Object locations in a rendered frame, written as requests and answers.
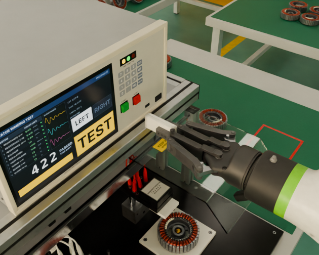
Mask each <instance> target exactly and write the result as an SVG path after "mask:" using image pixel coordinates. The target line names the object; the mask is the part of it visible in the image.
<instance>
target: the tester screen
mask: <svg viewBox="0 0 319 255"><path fill-rule="evenodd" d="M110 94H111V101H112V91H111V81H110V72H109V69H107V70H105V71H104V72H102V73H100V74H98V75H97V76H95V77H93V78H92V79H90V80H88V81H87V82H85V83H84V84H82V85H80V86H79V87H77V88H75V89H73V90H72V91H70V92H68V93H67V94H65V95H63V96H62V97H60V98H58V99H57V100H55V101H53V102H51V103H50V104H48V105H46V106H45V107H43V108H41V109H40V110H38V111H36V112H35V113H33V114H31V115H29V116H28V117H26V118H24V119H22V120H21V121H19V122H17V123H16V124H14V125H12V126H11V127H9V128H7V129H6V130H4V131H2V132H0V156H1V158H2V161H3V163H4V166H5V168H6V171H7V173H8V176H9V178H10V181H11V183H12V186H13V189H14V191H15V194H16V196H17V199H18V201H19V203H20V202H21V201H22V200H24V199H25V198H26V197H28V196H29V195H30V194H32V193H33V192H34V191H36V190H37V189H38V188H40V187H41V186H42V185H44V184H45V183H46V182H48V181H49V180H50V179H52V178H53V177H54V176H56V175H57V174H59V173H60V172H61V171H63V170H64V169H65V168H67V167H68V166H69V165H71V164H72V163H73V162H75V161H76V160H77V159H79V158H80V157H81V156H83V155H84V154H85V153H87V152H88V151H89V150H91V149H92V148H93V147H95V146H96V145H97V144H99V143H100V142H101V141H103V140H104V139H105V138H107V137H108V136H109V135H111V134H112V133H113V132H115V129H114V130H113V131H112V132H111V133H109V134H108V135H106V136H105V137H104V138H102V139H101V140H100V141H98V142H97V143H96V144H94V145H93V146H92V147H90V148H89V149H88V150H86V151H85V152H84V153H82V154H81V155H80V156H77V151H76V146H75V142H74V137H75V136H77V135H78V134H80V133H81V132H83V131H84V130H86V129H87V128H88V127H90V126H91V125H93V124H94V123H96V122H97V121H98V120H100V119H101V118H103V117H104V116H106V115H107V114H108V113H110V112H111V111H113V101H112V106H111V107H110V108H108V109H107V110H105V111H104V112H102V113H101V114H99V115H98V116H96V117H95V118H94V119H92V120H91V121H89V122H88V123H86V124H85V125H83V126H82V127H81V128H79V129H78V130H76V131H75V132H73V129H72V124H71V119H73V118H74V117H76V116H77V115H79V114H80V113H82V112H83V111H85V110H87V109H88V108H90V107H91V106H93V105H94V104H96V103H97V102H99V101H100V100H102V99H103V98H105V97H106V96H108V95H110ZM113 117H114V111H113ZM114 127H115V121H114ZM55 150H57V153H58V157H59V159H58V160H56V161H55V162H54V163H52V164H51V165H50V166H48V167H47V168H45V169H44V170H43V171H41V172H40V173H38V174H37V175H36V176H34V177H33V178H32V177H31V174H30V171H29V168H30V167H32V166H33V165H35V164H36V163H37V162H39V161H40V160H42V159H43V158H45V157H46V156H48V155H49V154H50V153H52V152H53V151H55ZM70 153H72V155H73V159H72V160H71V161H69V162H68V163H67V164H65V165H64V166H63V167H61V168H60V169H58V170H57V171H55V172H54V173H53V174H51V175H50V176H49V177H47V178H46V179H45V180H43V181H42V182H41V183H39V184H38V185H37V186H35V187H34V188H33V189H31V190H30V191H29V192H27V193H26V194H24V195H23V196H22V197H20V195H19V192H18V191H20V190H21V189H22V188H24V187H25V186H26V185H28V184H29V183H31V182H32V181H33V180H35V179H36V178H37V177H39V176H40V175H42V174H43V173H44V172H46V171H47V170H48V169H50V168H51V167H53V166H54V165H55V164H57V163H58V162H59V161H61V160H62V159H64V158H65V157H66V156H68V155H69V154H70Z"/></svg>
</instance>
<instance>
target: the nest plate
mask: <svg viewBox="0 0 319 255"><path fill-rule="evenodd" d="M178 211H180V214H181V212H183V211H181V210H180V209H178V208H175V209H174V210H173V211H172V212H173V213H174V212H177V214H178ZM184 213H185V212H184ZM161 218H162V217H160V218H159V220H158V221H157V222H156V223H155V224H154V225H153V226H152V227H151V228H150V229H149V230H148V231H147V232H146V233H145V235H144V236H143V237H142V238H141V239H140V240H139V243H141V244H142V245H143V246H145V247H146V248H148V249H149V250H150V251H152V252H153V253H154V254H156V255H200V254H201V253H202V252H203V251H204V249H205V248H206V247H207V245H208V244H209V243H210V241H211V240H212V239H213V237H214V236H215V235H216V231H214V230H212V229H211V228H209V227H207V226H206V225H204V224H203V223H201V222H199V221H198V220H196V221H197V223H198V225H199V227H200V234H199V239H198V243H197V245H196V246H195V248H192V250H190V251H189V252H187V251H186V253H180V252H179V253H176V252H175V253H173V251H172V252H169V250H168V251H167V250H166V249H164V248H163V247H162V246H161V244H160V243H159V240H158V237H157V226H158V223H159V221H160V220H161ZM171 231H172V229H169V231H168V234H169V235H170V236H171V235H172V234H171ZM187 236H188V231H185V236H184V238H185V237H187Z"/></svg>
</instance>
